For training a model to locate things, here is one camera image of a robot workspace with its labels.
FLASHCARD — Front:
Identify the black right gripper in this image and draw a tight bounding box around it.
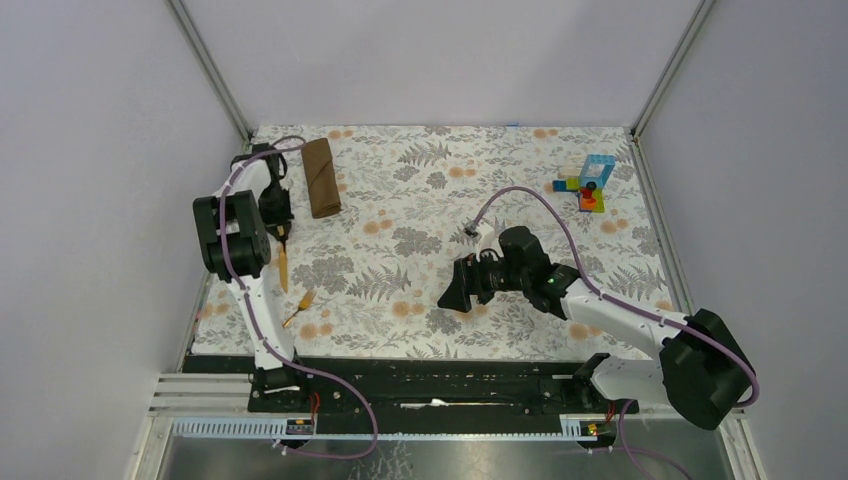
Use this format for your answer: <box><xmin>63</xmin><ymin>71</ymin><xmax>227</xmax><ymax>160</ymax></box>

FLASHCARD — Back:
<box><xmin>437</xmin><ymin>246</ymin><xmax>529</xmax><ymax>312</ymax></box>

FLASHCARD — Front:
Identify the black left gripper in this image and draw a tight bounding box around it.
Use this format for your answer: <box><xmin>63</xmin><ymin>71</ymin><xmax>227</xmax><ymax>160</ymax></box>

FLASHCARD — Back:
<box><xmin>256</xmin><ymin>182</ymin><xmax>293</xmax><ymax>238</ymax></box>

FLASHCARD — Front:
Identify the brown cloth napkin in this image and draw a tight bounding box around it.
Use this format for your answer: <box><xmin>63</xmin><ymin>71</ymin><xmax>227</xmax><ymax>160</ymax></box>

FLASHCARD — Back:
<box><xmin>301</xmin><ymin>138</ymin><xmax>341</xmax><ymax>219</ymax></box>

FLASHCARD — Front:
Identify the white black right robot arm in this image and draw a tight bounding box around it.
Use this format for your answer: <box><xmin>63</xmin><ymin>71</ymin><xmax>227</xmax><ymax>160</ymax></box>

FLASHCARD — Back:
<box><xmin>437</xmin><ymin>224</ymin><xmax>756</xmax><ymax>430</ymax></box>

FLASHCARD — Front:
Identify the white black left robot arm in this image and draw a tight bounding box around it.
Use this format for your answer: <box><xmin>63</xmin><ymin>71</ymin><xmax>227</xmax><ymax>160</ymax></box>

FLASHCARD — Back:
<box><xmin>192</xmin><ymin>143</ymin><xmax>311</xmax><ymax>411</ymax></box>

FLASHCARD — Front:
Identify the yellow plastic fork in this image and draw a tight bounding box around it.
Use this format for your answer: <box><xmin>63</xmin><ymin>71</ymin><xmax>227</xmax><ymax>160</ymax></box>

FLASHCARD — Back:
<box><xmin>282</xmin><ymin>289</ymin><xmax>316</xmax><ymax>328</ymax></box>

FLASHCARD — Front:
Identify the floral patterned table mat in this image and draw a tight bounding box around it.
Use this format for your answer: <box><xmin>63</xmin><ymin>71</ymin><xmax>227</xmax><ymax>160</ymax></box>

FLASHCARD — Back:
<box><xmin>192</xmin><ymin>125</ymin><xmax>689</xmax><ymax>364</ymax></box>

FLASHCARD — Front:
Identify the colourful toy block structure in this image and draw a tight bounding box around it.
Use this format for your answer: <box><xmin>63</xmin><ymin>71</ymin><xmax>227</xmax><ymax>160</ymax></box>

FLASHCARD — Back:
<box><xmin>551</xmin><ymin>154</ymin><xmax>617</xmax><ymax>214</ymax></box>

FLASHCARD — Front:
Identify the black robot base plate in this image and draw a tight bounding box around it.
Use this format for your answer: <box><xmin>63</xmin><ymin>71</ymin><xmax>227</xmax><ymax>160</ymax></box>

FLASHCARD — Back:
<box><xmin>182</xmin><ymin>355</ymin><xmax>649</xmax><ymax>436</ymax></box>

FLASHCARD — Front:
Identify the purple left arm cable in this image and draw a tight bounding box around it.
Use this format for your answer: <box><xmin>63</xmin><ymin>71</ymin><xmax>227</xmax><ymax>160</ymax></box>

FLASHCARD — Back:
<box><xmin>217</xmin><ymin>135</ymin><xmax>380</xmax><ymax>461</ymax></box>

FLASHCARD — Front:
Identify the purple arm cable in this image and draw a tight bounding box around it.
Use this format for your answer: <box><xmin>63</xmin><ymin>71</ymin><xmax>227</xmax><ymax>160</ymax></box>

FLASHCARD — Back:
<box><xmin>217</xmin><ymin>135</ymin><xmax>380</xmax><ymax>461</ymax></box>
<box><xmin>464</xmin><ymin>186</ymin><xmax>762</xmax><ymax>480</ymax></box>

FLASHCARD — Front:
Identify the white slotted cable duct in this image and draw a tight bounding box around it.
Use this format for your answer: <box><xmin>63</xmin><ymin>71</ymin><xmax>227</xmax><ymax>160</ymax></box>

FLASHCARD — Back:
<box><xmin>172</xmin><ymin>414</ymin><xmax>617</xmax><ymax>443</ymax></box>

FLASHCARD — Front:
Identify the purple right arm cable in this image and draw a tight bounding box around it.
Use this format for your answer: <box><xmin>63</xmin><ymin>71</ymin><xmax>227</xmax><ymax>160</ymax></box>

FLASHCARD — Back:
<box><xmin>464</xmin><ymin>186</ymin><xmax>762</xmax><ymax>480</ymax></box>

